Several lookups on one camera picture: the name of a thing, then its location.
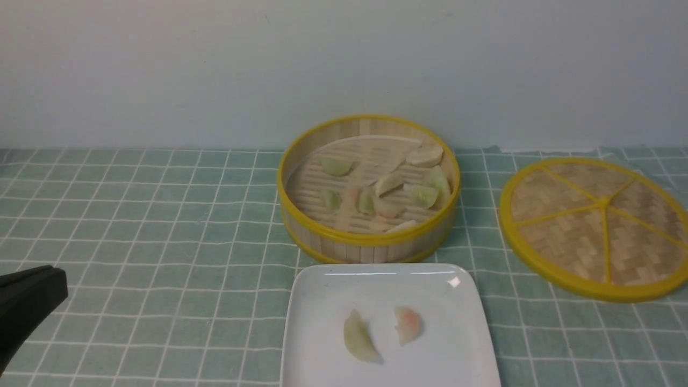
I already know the small pink dumpling left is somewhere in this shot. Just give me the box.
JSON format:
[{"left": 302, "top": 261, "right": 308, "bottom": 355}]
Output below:
[{"left": 343, "top": 184, "right": 361, "bottom": 209}]

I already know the yellow-rimmed bamboo steamer basket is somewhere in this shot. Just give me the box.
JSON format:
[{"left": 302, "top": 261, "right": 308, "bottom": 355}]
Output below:
[{"left": 277, "top": 114, "right": 461, "bottom": 263}]

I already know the white square plate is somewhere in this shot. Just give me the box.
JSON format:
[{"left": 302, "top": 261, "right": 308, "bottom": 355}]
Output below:
[{"left": 280, "top": 263, "right": 501, "bottom": 386}]

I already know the white dumpling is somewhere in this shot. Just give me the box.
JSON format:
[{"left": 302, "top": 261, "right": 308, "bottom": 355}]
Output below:
[
  {"left": 405, "top": 145, "right": 444, "bottom": 168},
  {"left": 373, "top": 173, "right": 405, "bottom": 197}
]

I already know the yellow-rimmed woven steamer lid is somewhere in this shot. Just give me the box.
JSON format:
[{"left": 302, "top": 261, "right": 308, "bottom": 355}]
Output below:
[{"left": 498, "top": 157, "right": 687, "bottom": 302}]

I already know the green dumpling right edge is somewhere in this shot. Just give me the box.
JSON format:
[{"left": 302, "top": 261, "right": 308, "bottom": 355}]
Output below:
[{"left": 428, "top": 165, "right": 452, "bottom": 207}]

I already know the green checkered tablecloth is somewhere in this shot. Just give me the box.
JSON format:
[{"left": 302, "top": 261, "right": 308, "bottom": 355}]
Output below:
[{"left": 1, "top": 147, "right": 687, "bottom": 386}]

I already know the white dumpling centre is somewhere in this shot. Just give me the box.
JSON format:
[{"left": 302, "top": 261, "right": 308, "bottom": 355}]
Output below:
[{"left": 373, "top": 173, "right": 405, "bottom": 197}]

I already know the white dumpling at back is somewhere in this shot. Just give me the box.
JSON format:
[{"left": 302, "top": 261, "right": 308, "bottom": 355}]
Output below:
[{"left": 405, "top": 145, "right": 444, "bottom": 168}]

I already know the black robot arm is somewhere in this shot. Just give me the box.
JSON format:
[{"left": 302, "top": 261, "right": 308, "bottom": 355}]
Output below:
[{"left": 1, "top": 265, "right": 69, "bottom": 373}]

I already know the white dumpling front edge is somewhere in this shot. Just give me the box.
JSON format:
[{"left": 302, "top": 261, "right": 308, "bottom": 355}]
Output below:
[{"left": 385, "top": 219, "right": 418, "bottom": 233}]

